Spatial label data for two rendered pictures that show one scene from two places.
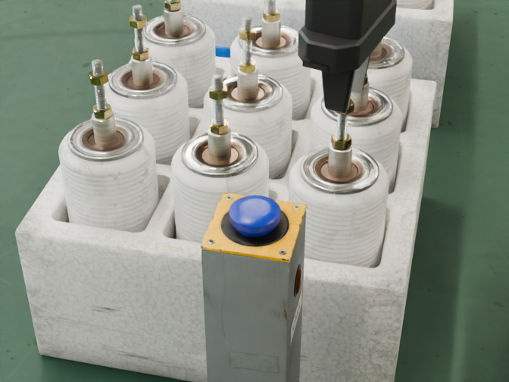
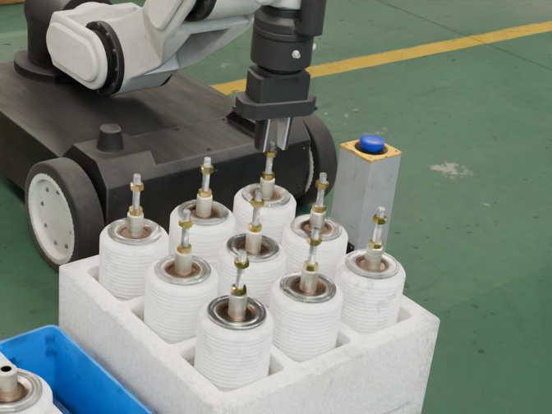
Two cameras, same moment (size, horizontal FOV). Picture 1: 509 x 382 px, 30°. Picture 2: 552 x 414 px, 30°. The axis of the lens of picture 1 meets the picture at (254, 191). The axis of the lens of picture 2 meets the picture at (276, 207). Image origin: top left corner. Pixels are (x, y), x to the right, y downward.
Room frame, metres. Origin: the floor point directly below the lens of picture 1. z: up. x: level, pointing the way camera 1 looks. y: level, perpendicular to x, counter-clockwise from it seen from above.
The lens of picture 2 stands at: (1.89, 0.74, 0.96)
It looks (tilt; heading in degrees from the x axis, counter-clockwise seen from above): 27 degrees down; 215
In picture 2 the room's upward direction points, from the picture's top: 6 degrees clockwise
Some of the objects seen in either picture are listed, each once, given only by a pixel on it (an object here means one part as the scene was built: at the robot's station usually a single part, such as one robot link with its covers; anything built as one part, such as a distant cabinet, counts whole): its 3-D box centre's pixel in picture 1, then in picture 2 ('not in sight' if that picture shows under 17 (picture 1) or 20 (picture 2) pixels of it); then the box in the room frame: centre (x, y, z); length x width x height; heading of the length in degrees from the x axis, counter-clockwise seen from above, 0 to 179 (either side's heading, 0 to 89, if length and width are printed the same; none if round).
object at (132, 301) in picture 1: (248, 210); (242, 343); (0.88, 0.01, 0.09); 0.39 x 0.39 x 0.18; 77
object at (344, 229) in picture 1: (334, 242); (259, 246); (0.73, -0.08, 0.16); 0.10 x 0.10 x 0.18
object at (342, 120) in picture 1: (341, 124); (269, 164); (0.73, -0.08, 0.30); 0.01 x 0.01 x 0.08
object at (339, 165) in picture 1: (340, 159); (266, 188); (0.73, -0.08, 0.26); 0.02 x 0.02 x 0.03
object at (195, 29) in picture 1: (174, 30); (236, 312); (1.02, 0.09, 0.25); 0.08 x 0.08 x 0.01
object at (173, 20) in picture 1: (173, 20); (237, 304); (1.02, 0.09, 0.26); 0.02 x 0.02 x 0.03
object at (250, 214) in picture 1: (254, 219); (371, 144); (0.58, 0.00, 0.32); 0.04 x 0.04 x 0.02
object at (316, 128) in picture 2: not in sight; (296, 156); (0.30, -0.33, 0.10); 0.20 x 0.05 x 0.20; 77
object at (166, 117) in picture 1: (148, 148); (300, 344); (0.90, 0.12, 0.16); 0.10 x 0.10 x 0.18
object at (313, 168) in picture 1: (339, 170); (265, 195); (0.73, -0.08, 0.25); 0.08 x 0.08 x 0.01
